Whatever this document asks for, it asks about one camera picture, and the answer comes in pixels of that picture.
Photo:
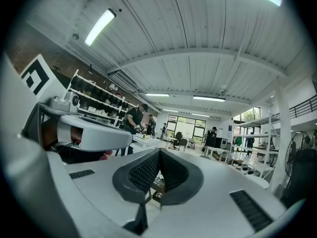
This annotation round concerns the white storage shelf unit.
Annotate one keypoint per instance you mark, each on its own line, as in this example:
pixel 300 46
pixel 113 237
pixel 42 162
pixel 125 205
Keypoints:
pixel 99 100

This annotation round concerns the black high-back office chair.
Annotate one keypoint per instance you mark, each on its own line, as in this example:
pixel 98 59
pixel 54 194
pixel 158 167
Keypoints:
pixel 177 139

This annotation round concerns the white air conditioner unit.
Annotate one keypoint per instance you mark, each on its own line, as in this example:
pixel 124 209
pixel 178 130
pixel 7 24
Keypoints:
pixel 123 79

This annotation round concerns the white metal shelving rack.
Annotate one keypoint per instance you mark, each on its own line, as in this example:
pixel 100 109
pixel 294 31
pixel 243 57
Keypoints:
pixel 257 135

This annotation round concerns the black cabinets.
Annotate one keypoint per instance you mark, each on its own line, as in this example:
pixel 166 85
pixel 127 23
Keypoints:
pixel 219 142

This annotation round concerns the white round side table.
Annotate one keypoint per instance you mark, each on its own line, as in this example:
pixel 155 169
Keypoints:
pixel 258 181

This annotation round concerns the black framed window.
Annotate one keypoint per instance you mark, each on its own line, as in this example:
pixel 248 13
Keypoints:
pixel 187 128

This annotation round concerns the small grey chair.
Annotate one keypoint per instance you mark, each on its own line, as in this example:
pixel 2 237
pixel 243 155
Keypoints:
pixel 183 143

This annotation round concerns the person's left hand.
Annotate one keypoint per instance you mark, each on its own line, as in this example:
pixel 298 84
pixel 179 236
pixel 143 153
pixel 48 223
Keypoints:
pixel 49 135

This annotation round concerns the black balcony railing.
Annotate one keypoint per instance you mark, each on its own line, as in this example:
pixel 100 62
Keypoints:
pixel 304 108

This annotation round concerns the white rectangular table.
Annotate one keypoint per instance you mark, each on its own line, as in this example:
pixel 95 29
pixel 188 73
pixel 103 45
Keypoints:
pixel 218 151

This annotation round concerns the white round pod device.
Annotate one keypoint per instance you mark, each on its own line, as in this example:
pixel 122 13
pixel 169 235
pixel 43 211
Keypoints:
pixel 248 171
pixel 239 166

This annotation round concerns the black floor fan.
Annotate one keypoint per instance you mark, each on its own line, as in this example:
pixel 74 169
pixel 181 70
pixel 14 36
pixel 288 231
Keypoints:
pixel 297 152

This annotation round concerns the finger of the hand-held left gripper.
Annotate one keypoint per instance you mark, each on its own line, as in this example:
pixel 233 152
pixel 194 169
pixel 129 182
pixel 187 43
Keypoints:
pixel 106 137

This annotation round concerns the white square table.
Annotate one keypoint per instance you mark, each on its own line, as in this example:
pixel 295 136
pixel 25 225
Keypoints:
pixel 146 141

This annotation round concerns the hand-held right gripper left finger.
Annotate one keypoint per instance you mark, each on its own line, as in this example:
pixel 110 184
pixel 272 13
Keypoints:
pixel 104 190

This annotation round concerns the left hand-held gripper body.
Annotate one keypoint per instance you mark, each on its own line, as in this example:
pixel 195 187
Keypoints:
pixel 39 78

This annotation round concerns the white pillar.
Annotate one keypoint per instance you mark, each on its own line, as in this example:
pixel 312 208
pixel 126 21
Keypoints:
pixel 282 133

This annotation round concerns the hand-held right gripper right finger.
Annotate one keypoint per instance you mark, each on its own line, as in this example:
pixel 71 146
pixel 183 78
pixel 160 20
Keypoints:
pixel 210 207

